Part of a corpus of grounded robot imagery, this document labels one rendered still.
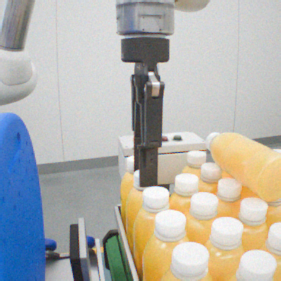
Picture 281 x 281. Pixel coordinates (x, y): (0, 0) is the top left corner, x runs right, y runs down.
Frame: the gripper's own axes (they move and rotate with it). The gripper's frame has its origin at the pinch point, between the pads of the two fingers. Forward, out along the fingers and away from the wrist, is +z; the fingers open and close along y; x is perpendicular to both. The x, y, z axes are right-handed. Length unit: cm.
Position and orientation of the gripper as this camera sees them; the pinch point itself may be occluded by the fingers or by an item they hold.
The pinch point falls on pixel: (145, 162)
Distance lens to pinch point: 47.5
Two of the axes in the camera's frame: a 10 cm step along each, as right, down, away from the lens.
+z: 0.0, 9.5, 3.0
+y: 2.2, 2.9, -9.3
